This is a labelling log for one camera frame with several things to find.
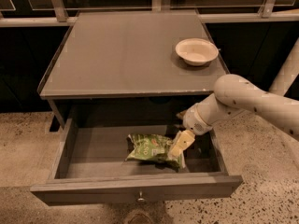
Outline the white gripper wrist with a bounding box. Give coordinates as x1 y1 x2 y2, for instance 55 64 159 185
168 104 212 158

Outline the green jalapeno chip bag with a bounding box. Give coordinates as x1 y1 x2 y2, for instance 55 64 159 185
126 133 185 169

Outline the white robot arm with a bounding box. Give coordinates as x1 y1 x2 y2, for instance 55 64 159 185
169 51 299 157

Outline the round robot base foot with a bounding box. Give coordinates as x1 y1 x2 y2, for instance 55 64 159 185
123 210 153 224

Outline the small metal drawer knob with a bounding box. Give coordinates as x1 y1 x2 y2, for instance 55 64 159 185
136 189 146 203

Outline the grey cabinet with glass top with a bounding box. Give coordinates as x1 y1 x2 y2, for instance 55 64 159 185
38 10 228 124

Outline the open grey top drawer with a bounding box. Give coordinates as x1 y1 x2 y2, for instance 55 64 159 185
30 118 243 205

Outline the white paper bowl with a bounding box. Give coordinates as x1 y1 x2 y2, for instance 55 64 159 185
175 38 219 66

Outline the metal and glass railing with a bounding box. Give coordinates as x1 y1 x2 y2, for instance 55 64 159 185
0 0 299 27

